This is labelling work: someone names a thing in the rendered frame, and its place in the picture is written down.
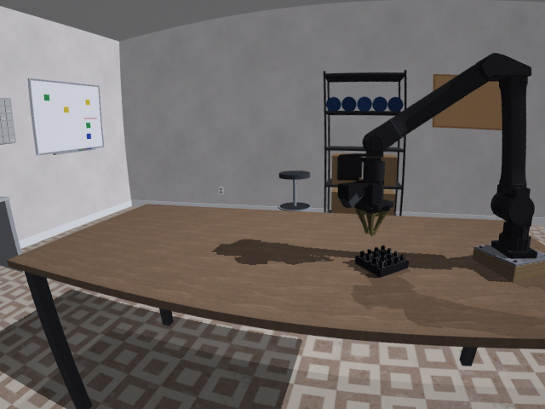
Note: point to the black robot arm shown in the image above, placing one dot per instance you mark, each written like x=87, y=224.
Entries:
x=512, y=200

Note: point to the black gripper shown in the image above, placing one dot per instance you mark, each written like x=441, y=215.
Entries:
x=371, y=210

